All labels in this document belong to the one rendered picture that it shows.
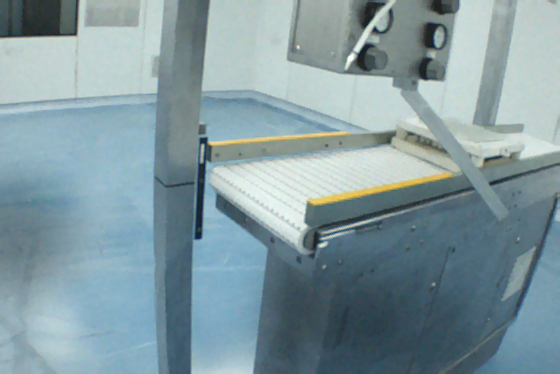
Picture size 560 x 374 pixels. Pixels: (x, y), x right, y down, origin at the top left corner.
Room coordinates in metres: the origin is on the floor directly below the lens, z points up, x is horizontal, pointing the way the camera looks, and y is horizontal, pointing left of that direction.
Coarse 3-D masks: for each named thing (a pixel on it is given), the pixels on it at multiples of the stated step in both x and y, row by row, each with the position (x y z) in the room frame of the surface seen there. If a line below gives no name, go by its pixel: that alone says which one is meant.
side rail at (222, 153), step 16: (496, 128) 1.44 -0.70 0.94; (512, 128) 1.52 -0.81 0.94; (208, 144) 0.77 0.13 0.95; (240, 144) 0.80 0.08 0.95; (256, 144) 0.82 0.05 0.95; (272, 144) 0.84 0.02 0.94; (288, 144) 0.87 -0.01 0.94; (304, 144) 0.89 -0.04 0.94; (320, 144) 0.92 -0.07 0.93; (336, 144) 0.95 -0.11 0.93; (352, 144) 0.98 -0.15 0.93; (368, 144) 1.02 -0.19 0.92; (384, 144) 1.05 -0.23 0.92; (208, 160) 0.77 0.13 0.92; (224, 160) 0.78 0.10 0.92
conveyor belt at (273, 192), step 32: (288, 160) 0.85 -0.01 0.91; (320, 160) 0.87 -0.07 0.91; (352, 160) 0.90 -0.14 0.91; (384, 160) 0.93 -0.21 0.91; (416, 160) 0.97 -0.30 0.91; (224, 192) 0.72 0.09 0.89; (256, 192) 0.67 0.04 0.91; (288, 192) 0.68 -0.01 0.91; (320, 192) 0.70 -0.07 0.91; (288, 224) 0.59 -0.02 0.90
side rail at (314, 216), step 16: (528, 160) 1.00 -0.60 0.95; (544, 160) 1.09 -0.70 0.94; (464, 176) 0.79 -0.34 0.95; (496, 176) 0.89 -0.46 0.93; (384, 192) 0.64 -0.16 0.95; (400, 192) 0.67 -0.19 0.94; (416, 192) 0.70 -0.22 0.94; (432, 192) 0.73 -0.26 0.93; (448, 192) 0.77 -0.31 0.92; (320, 208) 0.56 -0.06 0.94; (336, 208) 0.58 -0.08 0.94; (352, 208) 0.60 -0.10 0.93; (368, 208) 0.62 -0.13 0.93; (384, 208) 0.65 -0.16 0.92; (320, 224) 0.56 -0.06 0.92
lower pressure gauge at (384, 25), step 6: (372, 6) 0.53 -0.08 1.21; (378, 6) 0.53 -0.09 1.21; (366, 12) 0.53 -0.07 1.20; (372, 12) 0.52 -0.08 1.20; (378, 12) 0.53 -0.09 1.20; (390, 12) 0.54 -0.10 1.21; (366, 18) 0.53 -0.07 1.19; (372, 18) 0.52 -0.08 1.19; (384, 18) 0.54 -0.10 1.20; (390, 18) 0.54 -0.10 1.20; (366, 24) 0.53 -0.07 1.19; (378, 24) 0.53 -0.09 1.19; (384, 24) 0.54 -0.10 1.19; (390, 24) 0.54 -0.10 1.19; (372, 30) 0.53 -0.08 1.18; (378, 30) 0.53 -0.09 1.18; (384, 30) 0.54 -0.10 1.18
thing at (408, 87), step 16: (400, 80) 0.67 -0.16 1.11; (416, 80) 0.67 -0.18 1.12; (416, 96) 0.67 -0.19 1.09; (416, 112) 0.67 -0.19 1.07; (432, 112) 0.68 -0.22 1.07; (432, 128) 0.68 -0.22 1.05; (448, 144) 0.68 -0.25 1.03; (464, 160) 0.68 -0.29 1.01; (480, 176) 0.68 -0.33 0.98; (480, 192) 0.68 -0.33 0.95; (496, 208) 0.69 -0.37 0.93
